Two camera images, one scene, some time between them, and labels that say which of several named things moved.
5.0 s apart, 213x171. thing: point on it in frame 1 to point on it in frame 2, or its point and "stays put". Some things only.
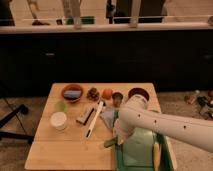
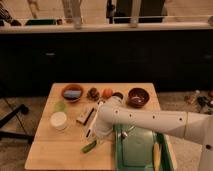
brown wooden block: (85, 115) stays put
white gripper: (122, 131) to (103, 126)
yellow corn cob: (156, 156) stays put
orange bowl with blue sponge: (72, 92) stays put
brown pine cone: (92, 94) stays put
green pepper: (110, 142) to (88, 146)
